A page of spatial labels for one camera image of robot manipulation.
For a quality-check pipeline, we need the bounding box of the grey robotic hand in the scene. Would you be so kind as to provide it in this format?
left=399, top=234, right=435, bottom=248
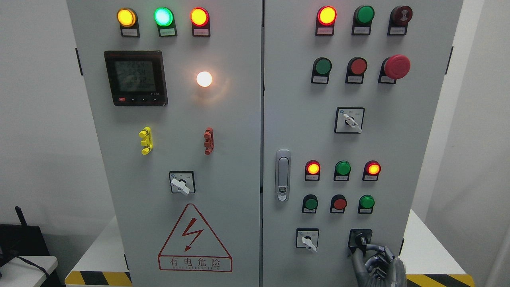
left=351, top=244, right=407, bottom=287

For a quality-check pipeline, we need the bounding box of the black rotary knob switch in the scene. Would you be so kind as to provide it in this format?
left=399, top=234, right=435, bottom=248
left=348, top=229, right=372, bottom=256

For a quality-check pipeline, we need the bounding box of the white platform with hazard stripes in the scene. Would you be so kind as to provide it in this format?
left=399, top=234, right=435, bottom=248
left=65, top=211, right=475, bottom=287

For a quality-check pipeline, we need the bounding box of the green light lower right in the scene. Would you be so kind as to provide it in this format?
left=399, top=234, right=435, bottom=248
left=358, top=195, right=375, bottom=214

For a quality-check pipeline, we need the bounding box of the red push button lower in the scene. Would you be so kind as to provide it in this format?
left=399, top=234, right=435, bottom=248
left=330, top=195, right=347, bottom=214

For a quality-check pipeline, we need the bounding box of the red push button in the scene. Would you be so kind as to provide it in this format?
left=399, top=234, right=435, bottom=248
left=345, top=57, right=368, bottom=84
left=330, top=195, right=347, bottom=214

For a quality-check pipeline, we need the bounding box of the green push button lower left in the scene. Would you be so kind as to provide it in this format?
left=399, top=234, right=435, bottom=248
left=301, top=194, right=318, bottom=214

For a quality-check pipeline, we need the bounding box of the green push button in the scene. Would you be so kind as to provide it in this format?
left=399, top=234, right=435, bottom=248
left=311, top=57, right=333, bottom=84
left=301, top=194, right=318, bottom=214

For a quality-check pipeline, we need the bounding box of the red indicator light middle right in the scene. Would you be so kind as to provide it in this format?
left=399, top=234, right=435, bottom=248
left=362, top=160, right=381, bottom=181

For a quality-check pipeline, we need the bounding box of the green indicator light middle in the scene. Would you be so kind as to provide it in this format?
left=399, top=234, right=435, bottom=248
left=333, top=160, right=351, bottom=181

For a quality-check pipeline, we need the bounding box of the red lit light middle left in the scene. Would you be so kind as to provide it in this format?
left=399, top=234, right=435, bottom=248
left=305, top=160, right=321, bottom=181

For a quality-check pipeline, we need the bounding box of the grey electrical control cabinet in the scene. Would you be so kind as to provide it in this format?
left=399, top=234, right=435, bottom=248
left=67, top=0, right=463, bottom=287

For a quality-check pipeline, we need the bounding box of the red high voltage warning sticker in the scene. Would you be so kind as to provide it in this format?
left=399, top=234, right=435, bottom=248
left=158, top=204, right=233, bottom=272

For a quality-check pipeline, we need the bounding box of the red emergency stop mushroom button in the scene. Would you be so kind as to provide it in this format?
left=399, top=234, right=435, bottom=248
left=378, top=54, right=410, bottom=84

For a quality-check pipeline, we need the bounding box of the red push button upper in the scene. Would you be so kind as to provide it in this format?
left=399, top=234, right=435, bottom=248
left=345, top=57, right=368, bottom=84

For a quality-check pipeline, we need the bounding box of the green push button upper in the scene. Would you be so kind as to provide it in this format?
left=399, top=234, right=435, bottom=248
left=311, top=57, right=333, bottom=84

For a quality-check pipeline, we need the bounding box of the red terminal connector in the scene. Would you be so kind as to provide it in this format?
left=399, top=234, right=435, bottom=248
left=203, top=127, right=214, bottom=155

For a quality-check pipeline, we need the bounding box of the dark red buzzer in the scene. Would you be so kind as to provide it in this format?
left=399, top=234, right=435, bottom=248
left=387, top=5, right=413, bottom=36

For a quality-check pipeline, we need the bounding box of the green indicator light top right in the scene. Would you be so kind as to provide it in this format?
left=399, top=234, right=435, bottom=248
left=351, top=5, right=375, bottom=35

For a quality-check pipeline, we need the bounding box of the red lit light right door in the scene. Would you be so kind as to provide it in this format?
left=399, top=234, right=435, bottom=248
left=315, top=6, right=337, bottom=36

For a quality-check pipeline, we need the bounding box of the white glowing lamp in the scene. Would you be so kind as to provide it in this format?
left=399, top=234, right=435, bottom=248
left=196, top=71, right=213, bottom=88

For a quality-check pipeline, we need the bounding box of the yellow terminal connector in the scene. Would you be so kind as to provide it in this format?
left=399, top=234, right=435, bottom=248
left=139, top=126, right=153, bottom=155

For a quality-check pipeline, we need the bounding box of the red-rimmed lit indicator light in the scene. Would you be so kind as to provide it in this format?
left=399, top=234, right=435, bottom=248
left=190, top=7, right=211, bottom=37

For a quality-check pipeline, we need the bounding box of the black digital power meter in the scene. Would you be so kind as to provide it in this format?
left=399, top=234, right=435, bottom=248
left=104, top=50, right=168, bottom=106

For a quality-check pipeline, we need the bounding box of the green lit indicator light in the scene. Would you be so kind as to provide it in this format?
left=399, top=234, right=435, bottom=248
left=153, top=7, right=177, bottom=37

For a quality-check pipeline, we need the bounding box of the yellow indicator light top left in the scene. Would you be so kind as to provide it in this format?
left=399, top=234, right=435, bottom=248
left=117, top=7, right=140, bottom=37

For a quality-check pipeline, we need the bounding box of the white side table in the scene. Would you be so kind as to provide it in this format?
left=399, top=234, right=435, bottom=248
left=0, top=256, right=58, bottom=287

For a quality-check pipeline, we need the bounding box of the lower white selector switch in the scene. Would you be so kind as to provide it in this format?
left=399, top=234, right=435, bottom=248
left=295, top=228, right=320, bottom=252

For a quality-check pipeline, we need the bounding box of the silver door latch handle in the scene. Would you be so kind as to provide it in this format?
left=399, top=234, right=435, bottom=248
left=275, top=149, right=291, bottom=202

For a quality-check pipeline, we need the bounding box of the upper right selector switch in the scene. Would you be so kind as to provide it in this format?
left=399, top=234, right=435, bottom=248
left=335, top=107, right=365, bottom=134

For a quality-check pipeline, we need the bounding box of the left door selector switch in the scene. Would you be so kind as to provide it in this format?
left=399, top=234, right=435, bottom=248
left=168, top=171, right=196, bottom=195

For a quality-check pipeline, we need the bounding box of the black cable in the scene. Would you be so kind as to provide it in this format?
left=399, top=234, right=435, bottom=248
left=0, top=255, right=50, bottom=277

